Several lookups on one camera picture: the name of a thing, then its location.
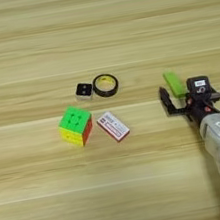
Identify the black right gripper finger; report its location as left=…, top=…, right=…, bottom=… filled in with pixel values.
left=157, top=81, right=192, bottom=118

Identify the green rectangular block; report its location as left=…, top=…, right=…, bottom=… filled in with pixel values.
left=162, top=68, right=189, bottom=101

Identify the small black and white cube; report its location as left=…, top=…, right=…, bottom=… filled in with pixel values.
left=73, top=81, right=96, bottom=103

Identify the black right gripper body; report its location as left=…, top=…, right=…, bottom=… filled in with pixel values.
left=183, top=88, right=220, bottom=130

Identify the red and white small box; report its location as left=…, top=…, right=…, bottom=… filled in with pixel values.
left=94, top=107, right=133, bottom=146

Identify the black tape roll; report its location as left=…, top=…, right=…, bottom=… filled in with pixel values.
left=90, top=71, right=122, bottom=100

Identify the colourful puzzle cube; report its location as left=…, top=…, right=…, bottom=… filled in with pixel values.
left=54, top=102, right=98, bottom=151

